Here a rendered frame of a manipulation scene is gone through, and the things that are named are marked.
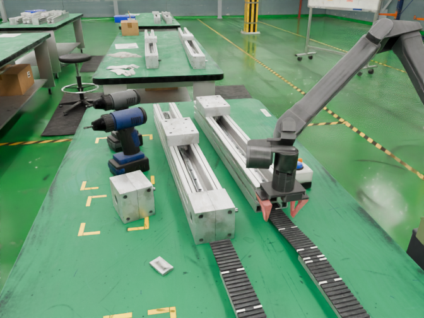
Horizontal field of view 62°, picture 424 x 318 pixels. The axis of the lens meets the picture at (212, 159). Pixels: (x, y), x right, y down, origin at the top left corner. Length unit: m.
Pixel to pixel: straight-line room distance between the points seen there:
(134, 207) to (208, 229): 0.22
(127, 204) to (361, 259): 0.59
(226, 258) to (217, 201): 0.15
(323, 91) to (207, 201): 0.41
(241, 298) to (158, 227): 0.33
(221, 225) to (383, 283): 0.38
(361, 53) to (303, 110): 0.23
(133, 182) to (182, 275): 0.30
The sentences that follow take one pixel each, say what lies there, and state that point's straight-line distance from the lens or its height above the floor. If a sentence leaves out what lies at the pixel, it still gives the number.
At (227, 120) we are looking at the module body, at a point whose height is 0.86.
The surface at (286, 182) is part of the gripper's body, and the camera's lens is 0.89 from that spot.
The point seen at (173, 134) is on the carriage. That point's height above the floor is 0.90.
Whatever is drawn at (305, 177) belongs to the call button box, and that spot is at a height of 0.82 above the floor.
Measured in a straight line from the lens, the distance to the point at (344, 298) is 0.78.
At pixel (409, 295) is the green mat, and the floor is 0.78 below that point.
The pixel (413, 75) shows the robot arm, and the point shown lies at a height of 1.14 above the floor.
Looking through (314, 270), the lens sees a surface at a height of 0.81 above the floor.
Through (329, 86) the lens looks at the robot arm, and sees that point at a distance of 0.97.
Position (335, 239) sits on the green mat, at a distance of 0.96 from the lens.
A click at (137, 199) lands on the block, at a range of 0.96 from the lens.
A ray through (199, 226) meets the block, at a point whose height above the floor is 0.84.
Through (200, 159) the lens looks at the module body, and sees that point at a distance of 1.10.
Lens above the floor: 1.36
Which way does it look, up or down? 27 degrees down
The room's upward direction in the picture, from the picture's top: straight up
